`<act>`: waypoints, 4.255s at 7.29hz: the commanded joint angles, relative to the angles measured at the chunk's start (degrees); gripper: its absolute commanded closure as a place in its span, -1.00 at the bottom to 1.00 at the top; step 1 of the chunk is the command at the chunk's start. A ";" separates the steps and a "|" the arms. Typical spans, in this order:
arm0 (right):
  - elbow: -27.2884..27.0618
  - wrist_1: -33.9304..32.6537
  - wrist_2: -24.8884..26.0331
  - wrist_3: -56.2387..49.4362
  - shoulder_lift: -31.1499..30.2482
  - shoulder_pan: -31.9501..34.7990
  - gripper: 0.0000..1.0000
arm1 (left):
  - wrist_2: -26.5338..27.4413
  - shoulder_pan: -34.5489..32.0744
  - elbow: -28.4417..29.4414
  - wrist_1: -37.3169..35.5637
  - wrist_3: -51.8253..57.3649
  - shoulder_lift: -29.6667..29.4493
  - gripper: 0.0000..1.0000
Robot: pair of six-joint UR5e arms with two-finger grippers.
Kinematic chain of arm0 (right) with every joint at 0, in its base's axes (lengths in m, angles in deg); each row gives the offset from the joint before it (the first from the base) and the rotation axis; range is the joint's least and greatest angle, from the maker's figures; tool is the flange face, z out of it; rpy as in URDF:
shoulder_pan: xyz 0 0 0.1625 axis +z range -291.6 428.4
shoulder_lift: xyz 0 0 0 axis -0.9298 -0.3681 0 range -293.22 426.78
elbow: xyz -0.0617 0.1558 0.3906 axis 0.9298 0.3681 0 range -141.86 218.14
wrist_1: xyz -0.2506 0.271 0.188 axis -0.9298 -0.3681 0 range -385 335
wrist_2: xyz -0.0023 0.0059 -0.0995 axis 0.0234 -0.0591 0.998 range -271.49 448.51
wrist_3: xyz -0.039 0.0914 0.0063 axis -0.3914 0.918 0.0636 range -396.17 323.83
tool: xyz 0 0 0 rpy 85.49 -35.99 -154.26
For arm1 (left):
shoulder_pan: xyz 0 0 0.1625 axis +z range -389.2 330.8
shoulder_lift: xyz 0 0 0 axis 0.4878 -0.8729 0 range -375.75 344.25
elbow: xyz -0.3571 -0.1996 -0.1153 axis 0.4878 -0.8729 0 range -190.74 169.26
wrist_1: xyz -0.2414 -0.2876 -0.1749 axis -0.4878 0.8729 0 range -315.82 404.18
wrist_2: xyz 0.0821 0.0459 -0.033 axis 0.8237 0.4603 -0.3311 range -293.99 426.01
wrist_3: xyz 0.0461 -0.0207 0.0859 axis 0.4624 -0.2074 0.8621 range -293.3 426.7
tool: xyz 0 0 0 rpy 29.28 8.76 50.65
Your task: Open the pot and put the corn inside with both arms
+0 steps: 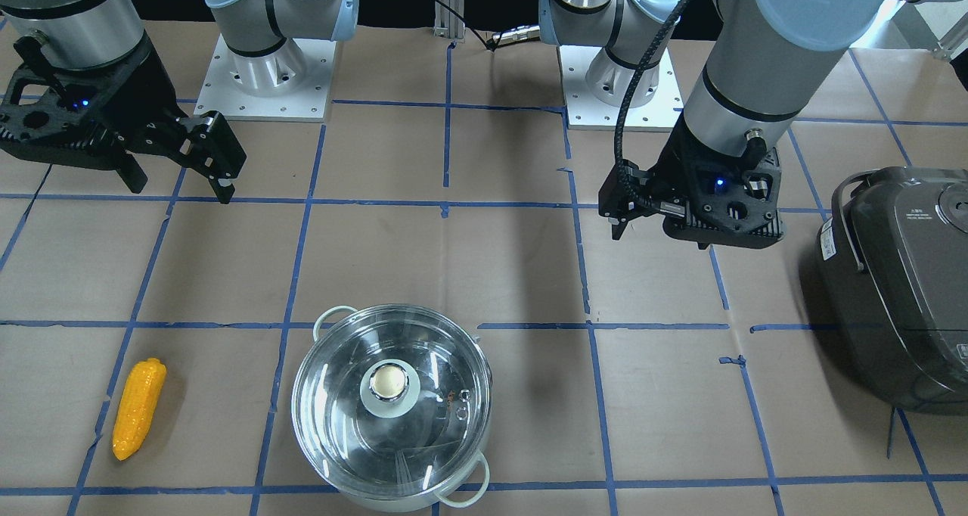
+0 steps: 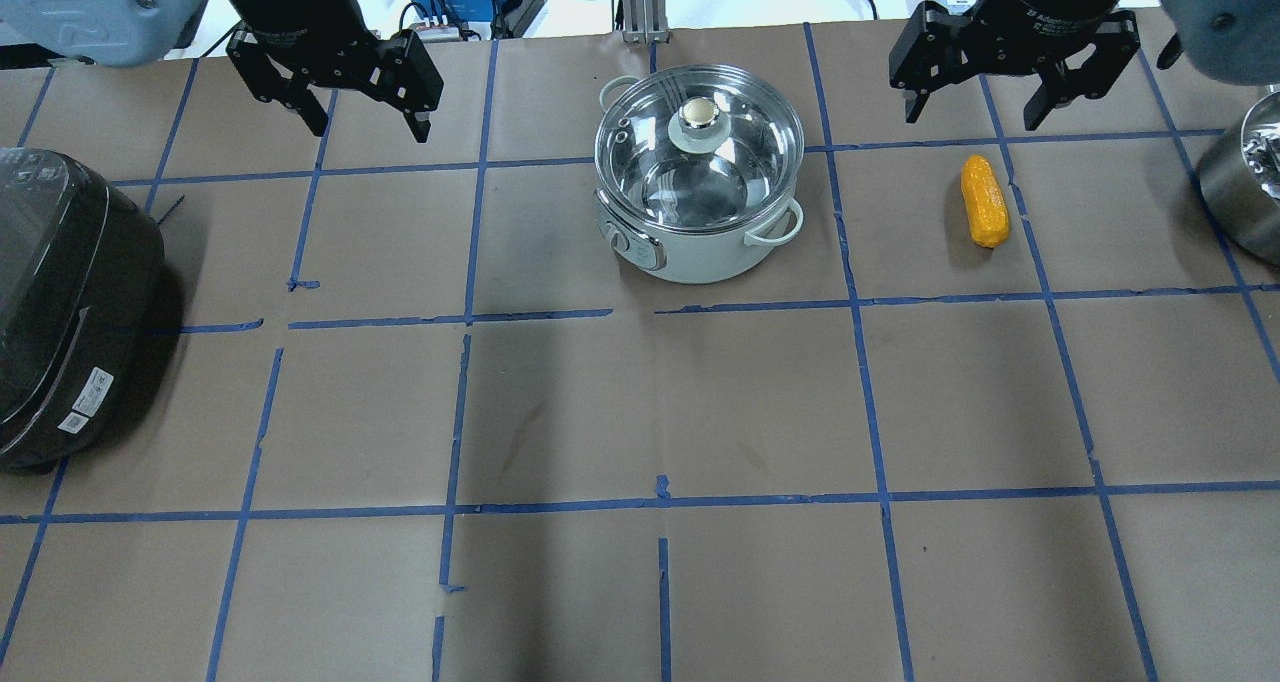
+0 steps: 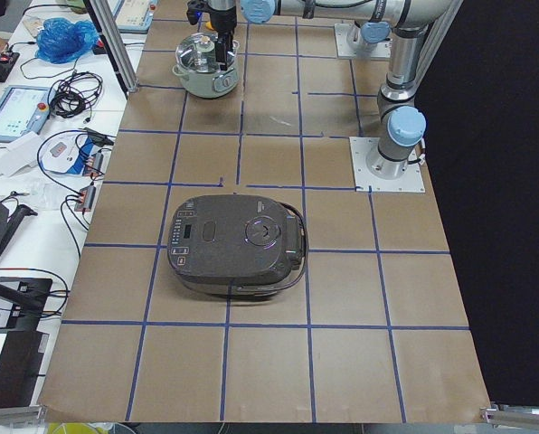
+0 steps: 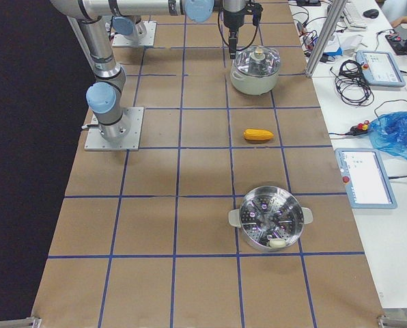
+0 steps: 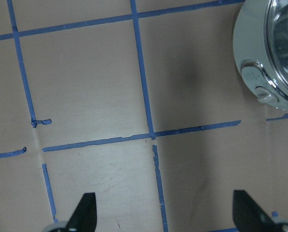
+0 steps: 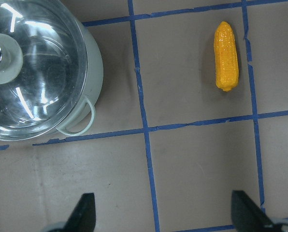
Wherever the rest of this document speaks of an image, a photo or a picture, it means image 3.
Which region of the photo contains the upper red usb hub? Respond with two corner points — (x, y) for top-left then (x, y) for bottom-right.
(82, 151), (104, 178)

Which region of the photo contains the glass pot lid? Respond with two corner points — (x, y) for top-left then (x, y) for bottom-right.
(175, 33), (221, 73)

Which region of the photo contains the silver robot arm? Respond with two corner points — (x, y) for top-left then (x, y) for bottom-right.
(236, 21), (391, 61)
(186, 1), (449, 180)

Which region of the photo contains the black rice cooker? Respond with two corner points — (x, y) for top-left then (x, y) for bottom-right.
(167, 194), (308, 298)

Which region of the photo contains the black monitor base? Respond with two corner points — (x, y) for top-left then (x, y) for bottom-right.
(0, 277), (52, 334)

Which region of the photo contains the red usb hub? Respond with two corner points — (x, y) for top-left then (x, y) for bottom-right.
(82, 151), (104, 178)
(74, 184), (97, 212)

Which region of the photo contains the white round device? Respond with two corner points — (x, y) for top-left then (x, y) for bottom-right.
(40, 136), (84, 175)

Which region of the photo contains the left aluminium rail corner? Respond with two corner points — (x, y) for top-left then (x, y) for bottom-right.
(0, 406), (46, 425)

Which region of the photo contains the aluminium rail corner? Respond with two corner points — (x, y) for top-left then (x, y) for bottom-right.
(481, 403), (539, 430)
(0, 406), (46, 425)

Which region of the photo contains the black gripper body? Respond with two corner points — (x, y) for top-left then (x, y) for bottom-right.
(186, 0), (237, 32)

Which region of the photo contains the black flat panel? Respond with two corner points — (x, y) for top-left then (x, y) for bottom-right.
(0, 331), (49, 409)

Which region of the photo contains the near teach pendant tablet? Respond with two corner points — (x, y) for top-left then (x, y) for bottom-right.
(0, 85), (50, 143)

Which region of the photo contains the light green electric pot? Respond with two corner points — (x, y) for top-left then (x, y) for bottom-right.
(172, 41), (240, 99)

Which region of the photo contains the coiled black cable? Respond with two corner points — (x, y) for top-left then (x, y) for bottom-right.
(47, 71), (104, 124)

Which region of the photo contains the blue plastic bag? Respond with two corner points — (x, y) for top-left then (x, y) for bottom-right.
(35, 17), (99, 64)

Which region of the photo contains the teach pendant tablet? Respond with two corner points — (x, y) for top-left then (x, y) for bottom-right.
(0, 85), (50, 143)
(112, 0), (158, 34)

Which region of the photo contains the aluminium frame post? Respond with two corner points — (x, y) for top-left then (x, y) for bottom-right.
(83, 0), (138, 97)

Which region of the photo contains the lower red usb hub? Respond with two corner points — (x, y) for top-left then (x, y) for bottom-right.
(74, 184), (97, 212)

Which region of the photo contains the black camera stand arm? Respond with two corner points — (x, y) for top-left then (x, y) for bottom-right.
(0, 283), (43, 311)

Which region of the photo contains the brown paper table cover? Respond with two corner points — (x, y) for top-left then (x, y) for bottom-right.
(40, 1), (489, 423)

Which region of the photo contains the far teach pendant tablet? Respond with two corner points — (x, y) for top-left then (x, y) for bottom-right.
(112, 0), (158, 34)

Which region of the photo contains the right aluminium rail corner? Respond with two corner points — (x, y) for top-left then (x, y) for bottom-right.
(481, 403), (539, 430)

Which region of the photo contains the white folded paper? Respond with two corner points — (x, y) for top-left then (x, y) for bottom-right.
(0, 132), (43, 177)

